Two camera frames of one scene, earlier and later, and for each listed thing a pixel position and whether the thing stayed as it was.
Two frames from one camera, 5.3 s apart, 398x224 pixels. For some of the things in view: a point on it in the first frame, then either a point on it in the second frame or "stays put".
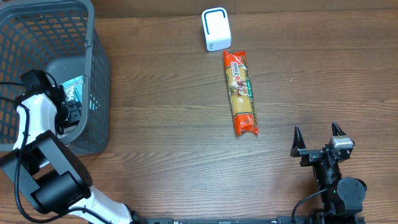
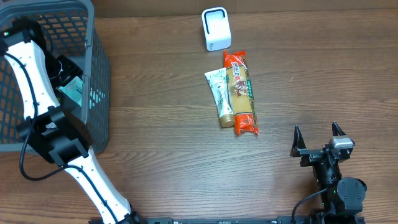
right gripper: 310,154 stays put
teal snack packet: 73,89 stays put
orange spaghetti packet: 239,83 stays put
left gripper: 73,112 -> 66,73
